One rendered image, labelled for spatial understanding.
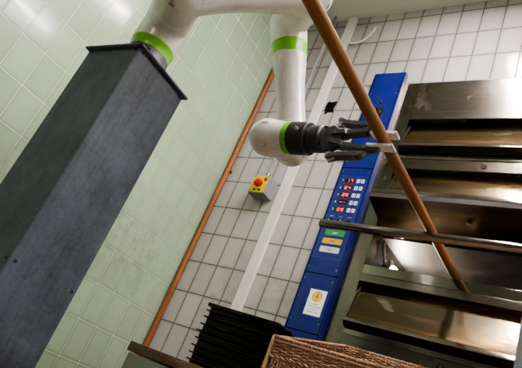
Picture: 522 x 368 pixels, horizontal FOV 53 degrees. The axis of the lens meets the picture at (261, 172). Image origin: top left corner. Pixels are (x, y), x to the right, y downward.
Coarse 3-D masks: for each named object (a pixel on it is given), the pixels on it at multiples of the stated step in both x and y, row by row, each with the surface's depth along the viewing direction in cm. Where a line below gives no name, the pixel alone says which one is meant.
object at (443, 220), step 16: (384, 208) 204; (400, 208) 199; (432, 208) 191; (448, 208) 186; (464, 208) 183; (480, 208) 179; (496, 208) 175; (512, 208) 172; (384, 224) 211; (400, 224) 206; (416, 224) 202; (448, 224) 193; (464, 224) 189; (480, 224) 185; (496, 224) 181; (512, 224) 177; (512, 240) 183
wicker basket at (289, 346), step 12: (276, 336) 148; (288, 336) 155; (276, 348) 146; (288, 348) 144; (300, 348) 143; (312, 348) 141; (324, 348) 173; (336, 348) 179; (348, 348) 184; (264, 360) 145; (288, 360) 142; (300, 360) 141; (312, 360) 139; (324, 360) 138; (336, 360) 136; (348, 360) 134; (360, 360) 133; (372, 360) 177; (384, 360) 176; (396, 360) 174
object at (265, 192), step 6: (252, 180) 251; (270, 180) 246; (252, 186) 248; (258, 186) 246; (264, 186) 244; (270, 186) 246; (276, 186) 250; (252, 192) 246; (258, 192) 245; (264, 192) 243; (270, 192) 246; (258, 198) 250; (264, 198) 247; (270, 198) 247
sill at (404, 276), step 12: (384, 276) 197; (396, 276) 195; (408, 276) 192; (420, 276) 190; (432, 276) 188; (444, 288) 184; (456, 288) 181; (468, 288) 179; (480, 288) 177; (492, 288) 175; (504, 288) 174; (516, 300) 170
